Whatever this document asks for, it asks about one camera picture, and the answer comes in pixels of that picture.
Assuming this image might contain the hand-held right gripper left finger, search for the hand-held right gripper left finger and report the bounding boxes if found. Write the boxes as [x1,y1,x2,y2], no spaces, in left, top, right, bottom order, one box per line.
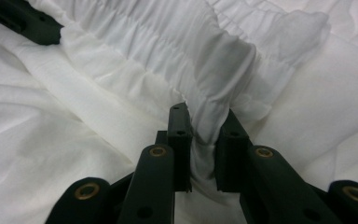
[155,102,194,193]

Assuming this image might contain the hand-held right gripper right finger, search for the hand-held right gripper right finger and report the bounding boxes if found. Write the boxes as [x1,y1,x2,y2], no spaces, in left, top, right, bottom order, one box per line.
[214,108,255,192]

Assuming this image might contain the white pants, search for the white pants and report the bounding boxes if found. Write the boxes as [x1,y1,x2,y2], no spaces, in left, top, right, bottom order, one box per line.
[0,0,358,224]

